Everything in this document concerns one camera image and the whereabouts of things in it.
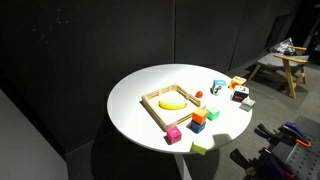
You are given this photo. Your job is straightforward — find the yellow toy banana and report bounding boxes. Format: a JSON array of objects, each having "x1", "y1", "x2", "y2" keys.
[{"x1": 158, "y1": 101, "x2": 187, "y2": 110}]

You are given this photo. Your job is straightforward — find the wooden tray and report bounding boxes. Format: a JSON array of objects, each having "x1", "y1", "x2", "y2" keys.
[{"x1": 142, "y1": 84, "x2": 201, "y2": 131}]

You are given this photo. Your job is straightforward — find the round white table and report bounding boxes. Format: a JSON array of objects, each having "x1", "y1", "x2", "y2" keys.
[{"x1": 106, "y1": 63, "x2": 253, "y2": 180}]

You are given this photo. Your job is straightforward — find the small red ball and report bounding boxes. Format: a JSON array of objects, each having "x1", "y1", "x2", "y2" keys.
[{"x1": 195, "y1": 91, "x2": 203, "y2": 98}]

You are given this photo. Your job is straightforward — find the pink cube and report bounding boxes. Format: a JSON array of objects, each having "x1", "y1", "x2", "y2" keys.
[{"x1": 166, "y1": 126, "x2": 182, "y2": 144}]

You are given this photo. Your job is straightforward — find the dark blue cube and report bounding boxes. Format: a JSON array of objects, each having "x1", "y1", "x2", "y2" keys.
[{"x1": 190, "y1": 121, "x2": 206, "y2": 134}]

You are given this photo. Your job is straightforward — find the lime green cube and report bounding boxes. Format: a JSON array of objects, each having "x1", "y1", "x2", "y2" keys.
[{"x1": 191, "y1": 143, "x2": 206, "y2": 155}]

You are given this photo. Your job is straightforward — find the orange picture cube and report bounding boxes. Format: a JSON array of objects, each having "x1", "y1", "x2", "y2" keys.
[{"x1": 228, "y1": 76, "x2": 246, "y2": 90}]

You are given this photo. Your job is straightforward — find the black and white picture cube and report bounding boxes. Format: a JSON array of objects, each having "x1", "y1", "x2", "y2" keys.
[{"x1": 231, "y1": 85, "x2": 249, "y2": 102}]

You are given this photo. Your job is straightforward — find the grey cube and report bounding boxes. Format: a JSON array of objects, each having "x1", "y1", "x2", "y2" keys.
[{"x1": 240, "y1": 97, "x2": 255, "y2": 112}]

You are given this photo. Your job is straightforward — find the wooden armchair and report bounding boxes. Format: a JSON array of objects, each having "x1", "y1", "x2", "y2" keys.
[{"x1": 248, "y1": 38, "x2": 309, "y2": 99}]

